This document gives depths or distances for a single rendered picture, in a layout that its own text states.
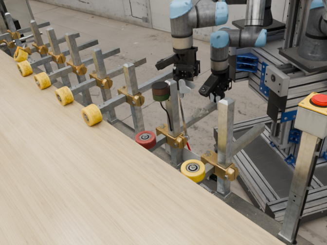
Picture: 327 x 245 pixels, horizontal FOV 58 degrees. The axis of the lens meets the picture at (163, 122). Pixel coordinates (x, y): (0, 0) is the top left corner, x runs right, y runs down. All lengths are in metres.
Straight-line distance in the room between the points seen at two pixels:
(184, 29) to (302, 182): 0.59
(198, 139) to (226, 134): 1.60
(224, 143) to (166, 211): 0.29
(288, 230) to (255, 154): 1.12
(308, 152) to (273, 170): 1.21
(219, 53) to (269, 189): 0.94
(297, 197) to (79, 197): 0.65
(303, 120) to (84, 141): 0.80
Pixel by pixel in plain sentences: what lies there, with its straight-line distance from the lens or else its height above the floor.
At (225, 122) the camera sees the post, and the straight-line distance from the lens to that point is 0.93.
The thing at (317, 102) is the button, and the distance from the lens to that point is 0.74.
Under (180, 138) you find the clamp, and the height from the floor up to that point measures 0.87.
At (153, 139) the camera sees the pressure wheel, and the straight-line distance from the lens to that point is 1.12.
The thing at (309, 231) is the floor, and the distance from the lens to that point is 2.04.
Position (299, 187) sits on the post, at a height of 0.96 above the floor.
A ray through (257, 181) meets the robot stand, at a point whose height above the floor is 0.23.
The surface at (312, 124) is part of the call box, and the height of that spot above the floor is 1.18.
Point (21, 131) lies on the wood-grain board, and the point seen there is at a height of 0.90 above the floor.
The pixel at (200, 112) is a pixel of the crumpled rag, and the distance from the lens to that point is 1.32.
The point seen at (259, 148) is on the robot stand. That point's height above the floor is 0.21.
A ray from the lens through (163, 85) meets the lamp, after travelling 1.03.
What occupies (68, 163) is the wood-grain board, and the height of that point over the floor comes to 0.90.
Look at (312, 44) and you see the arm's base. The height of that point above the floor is 1.10.
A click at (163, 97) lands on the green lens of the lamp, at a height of 1.08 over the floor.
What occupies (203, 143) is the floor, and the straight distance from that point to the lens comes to 2.51.
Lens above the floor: 1.60
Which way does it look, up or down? 35 degrees down
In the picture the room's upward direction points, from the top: 7 degrees counter-clockwise
